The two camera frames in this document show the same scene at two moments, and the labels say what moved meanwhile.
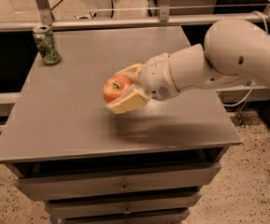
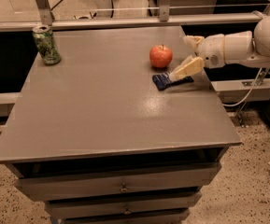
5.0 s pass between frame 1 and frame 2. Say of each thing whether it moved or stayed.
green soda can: stayed
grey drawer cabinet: stayed
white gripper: moved
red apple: moved
